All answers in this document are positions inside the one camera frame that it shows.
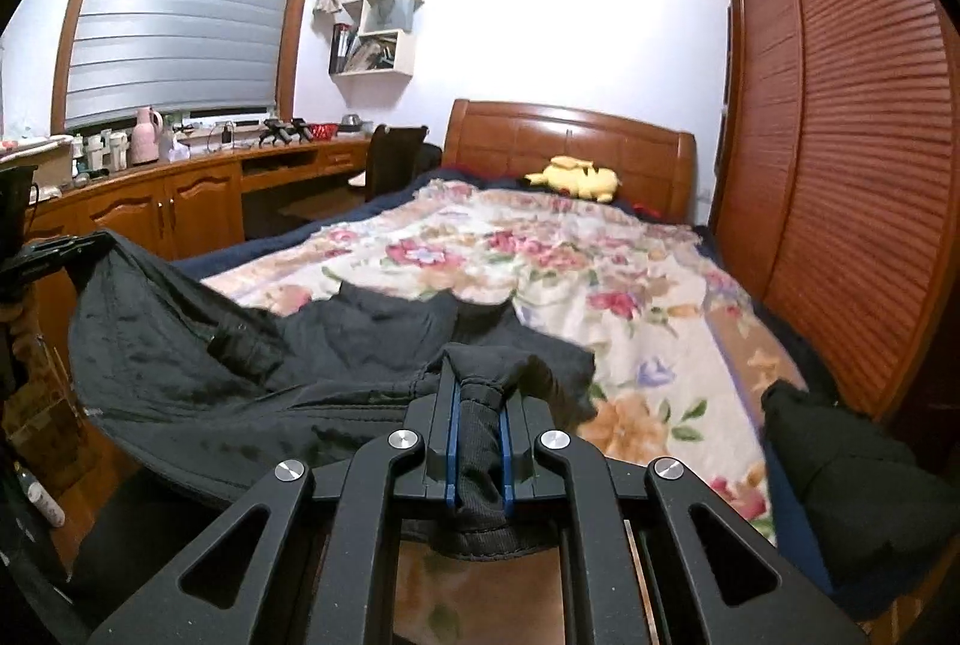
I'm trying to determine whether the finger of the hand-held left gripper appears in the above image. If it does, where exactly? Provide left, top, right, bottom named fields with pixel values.
left=21, top=230, right=115, bottom=278

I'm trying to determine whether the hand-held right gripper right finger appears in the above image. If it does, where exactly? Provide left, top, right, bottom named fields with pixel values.
left=499, top=388, right=863, bottom=645

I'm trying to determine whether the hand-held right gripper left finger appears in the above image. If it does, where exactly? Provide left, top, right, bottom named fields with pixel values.
left=86, top=356, right=460, bottom=645

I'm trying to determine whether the black zip jacket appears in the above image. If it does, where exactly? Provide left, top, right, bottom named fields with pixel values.
left=67, top=230, right=601, bottom=560

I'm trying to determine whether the dark folded clothes pile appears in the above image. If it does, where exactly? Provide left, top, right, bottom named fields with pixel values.
left=761, top=379, right=942, bottom=620

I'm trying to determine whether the white storage box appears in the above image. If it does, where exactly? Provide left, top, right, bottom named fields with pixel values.
left=0, top=136, right=76, bottom=190

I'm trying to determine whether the pink bottle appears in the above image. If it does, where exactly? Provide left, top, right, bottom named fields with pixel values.
left=131, top=106, right=164, bottom=167

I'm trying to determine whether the wooden desk cabinet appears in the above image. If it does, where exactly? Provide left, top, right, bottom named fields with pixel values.
left=22, top=139, right=376, bottom=488

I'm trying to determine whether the floral blanket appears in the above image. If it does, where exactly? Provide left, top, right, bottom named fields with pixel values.
left=202, top=180, right=807, bottom=645

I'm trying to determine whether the white spray bottle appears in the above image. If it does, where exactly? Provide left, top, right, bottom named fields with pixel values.
left=19, top=465, right=67, bottom=530

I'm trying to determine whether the grey window blind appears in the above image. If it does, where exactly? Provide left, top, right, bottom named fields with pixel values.
left=66, top=0, right=308, bottom=130

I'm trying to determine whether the dark brown chair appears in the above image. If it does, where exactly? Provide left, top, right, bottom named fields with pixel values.
left=349, top=124, right=443, bottom=203

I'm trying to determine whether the yellow plush toy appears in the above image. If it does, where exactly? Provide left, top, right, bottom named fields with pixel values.
left=523, top=155, right=622, bottom=201

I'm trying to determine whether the wooden bed headboard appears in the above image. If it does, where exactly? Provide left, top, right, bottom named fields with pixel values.
left=442, top=99, right=698, bottom=224

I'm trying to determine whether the black binder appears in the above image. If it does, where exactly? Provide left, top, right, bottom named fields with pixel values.
left=330, top=24, right=357, bottom=74

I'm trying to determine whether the grey paper bag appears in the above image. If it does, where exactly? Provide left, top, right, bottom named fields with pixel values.
left=360, top=0, right=415, bottom=35

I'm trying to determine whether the wooden louvred wardrobe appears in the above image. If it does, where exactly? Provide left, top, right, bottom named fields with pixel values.
left=709, top=0, right=960, bottom=436

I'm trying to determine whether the wooden window frame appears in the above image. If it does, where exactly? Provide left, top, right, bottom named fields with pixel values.
left=51, top=0, right=327, bottom=136

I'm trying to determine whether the white wall shelf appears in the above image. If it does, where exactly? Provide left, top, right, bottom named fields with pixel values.
left=328, top=0, right=426, bottom=78

